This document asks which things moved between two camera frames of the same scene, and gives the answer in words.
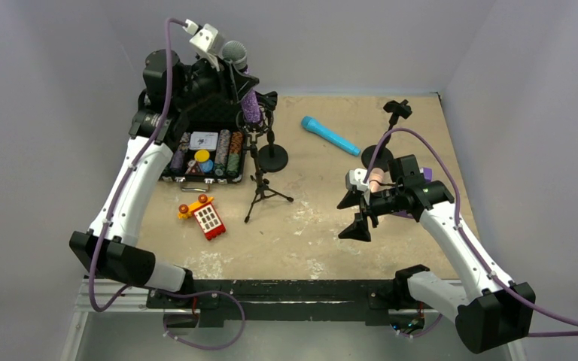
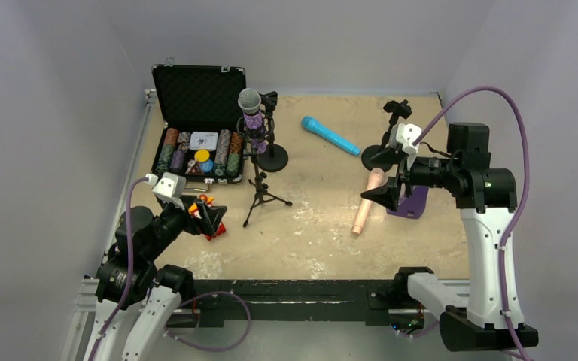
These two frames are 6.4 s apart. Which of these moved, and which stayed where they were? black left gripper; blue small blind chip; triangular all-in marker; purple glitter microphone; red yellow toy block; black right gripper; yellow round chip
Moved: black right gripper; black left gripper; purple glitter microphone
Stayed: red yellow toy block; yellow round chip; blue small blind chip; triangular all-in marker
